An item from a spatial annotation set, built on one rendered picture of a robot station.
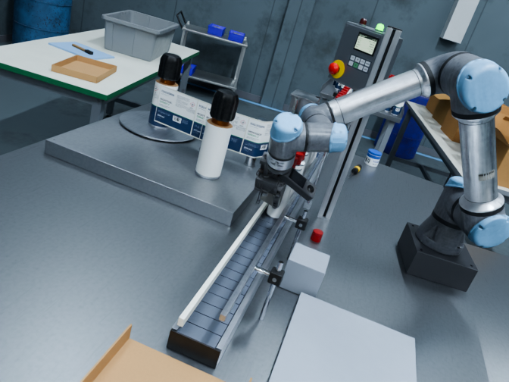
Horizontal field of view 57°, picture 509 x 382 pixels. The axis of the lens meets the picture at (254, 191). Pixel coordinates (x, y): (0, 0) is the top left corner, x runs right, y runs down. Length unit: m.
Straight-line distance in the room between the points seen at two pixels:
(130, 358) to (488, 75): 1.00
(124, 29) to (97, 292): 2.53
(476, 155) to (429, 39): 5.12
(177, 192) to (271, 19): 4.98
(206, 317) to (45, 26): 5.33
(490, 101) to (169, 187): 0.92
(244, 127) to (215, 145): 0.23
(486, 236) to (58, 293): 1.10
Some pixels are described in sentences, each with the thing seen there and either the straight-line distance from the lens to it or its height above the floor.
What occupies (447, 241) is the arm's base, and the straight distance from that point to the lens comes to 1.60.
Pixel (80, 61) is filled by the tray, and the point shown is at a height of 0.80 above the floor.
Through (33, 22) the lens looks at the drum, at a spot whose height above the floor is 0.38.
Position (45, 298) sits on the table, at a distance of 1.10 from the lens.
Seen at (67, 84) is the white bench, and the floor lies 0.79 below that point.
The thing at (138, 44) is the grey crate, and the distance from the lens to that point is 3.43.
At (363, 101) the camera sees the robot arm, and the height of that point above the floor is 1.31.
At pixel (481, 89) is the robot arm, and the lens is 1.26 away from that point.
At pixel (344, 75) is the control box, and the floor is 1.32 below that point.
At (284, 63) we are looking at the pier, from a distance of 6.26.
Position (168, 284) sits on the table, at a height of 0.83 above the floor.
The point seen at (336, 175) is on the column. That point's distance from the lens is 1.64.
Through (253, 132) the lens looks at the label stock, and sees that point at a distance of 1.76.
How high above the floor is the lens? 1.54
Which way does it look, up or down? 24 degrees down
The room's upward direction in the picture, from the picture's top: 17 degrees clockwise
